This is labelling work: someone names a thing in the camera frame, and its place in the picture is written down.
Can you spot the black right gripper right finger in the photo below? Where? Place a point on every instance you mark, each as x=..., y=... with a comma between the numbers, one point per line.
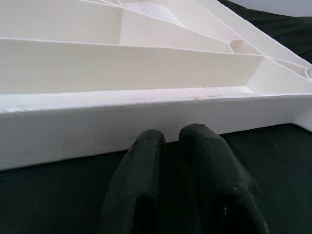
x=214, y=175

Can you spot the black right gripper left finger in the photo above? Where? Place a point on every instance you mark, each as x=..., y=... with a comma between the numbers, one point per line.
x=136, y=182

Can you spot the white plastic table top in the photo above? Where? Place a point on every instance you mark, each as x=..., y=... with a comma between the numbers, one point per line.
x=122, y=73

